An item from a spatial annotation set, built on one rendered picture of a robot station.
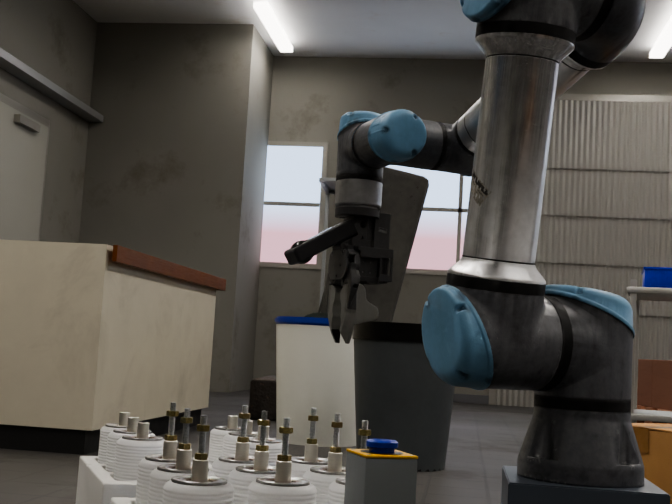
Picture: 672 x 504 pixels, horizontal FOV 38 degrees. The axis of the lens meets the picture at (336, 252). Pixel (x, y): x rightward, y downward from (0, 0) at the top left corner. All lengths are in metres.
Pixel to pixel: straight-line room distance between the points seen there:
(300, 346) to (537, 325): 3.29
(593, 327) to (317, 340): 3.24
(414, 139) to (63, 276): 2.49
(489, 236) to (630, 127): 8.50
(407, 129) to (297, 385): 3.06
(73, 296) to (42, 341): 0.20
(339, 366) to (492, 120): 3.31
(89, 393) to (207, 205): 5.18
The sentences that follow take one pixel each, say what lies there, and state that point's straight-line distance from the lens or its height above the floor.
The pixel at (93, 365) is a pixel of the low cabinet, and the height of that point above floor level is 0.33.
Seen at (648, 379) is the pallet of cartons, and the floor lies 0.35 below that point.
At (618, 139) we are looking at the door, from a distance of 9.56.
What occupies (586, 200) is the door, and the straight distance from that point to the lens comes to 9.41.
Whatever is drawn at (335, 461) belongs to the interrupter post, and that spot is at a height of 0.27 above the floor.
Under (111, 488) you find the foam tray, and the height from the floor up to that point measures 0.17.
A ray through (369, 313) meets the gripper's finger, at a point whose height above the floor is 0.50.
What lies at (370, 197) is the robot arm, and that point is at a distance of 1.52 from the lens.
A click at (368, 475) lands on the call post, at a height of 0.29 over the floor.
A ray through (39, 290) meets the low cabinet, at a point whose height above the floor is 0.59.
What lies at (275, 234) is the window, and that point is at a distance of 9.51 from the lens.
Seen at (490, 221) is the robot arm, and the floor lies 0.60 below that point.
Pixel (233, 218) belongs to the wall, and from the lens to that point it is 8.66.
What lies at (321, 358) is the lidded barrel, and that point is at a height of 0.39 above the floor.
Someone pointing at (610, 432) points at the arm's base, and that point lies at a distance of 1.20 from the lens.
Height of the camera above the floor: 0.44
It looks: 6 degrees up
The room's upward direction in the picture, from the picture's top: 3 degrees clockwise
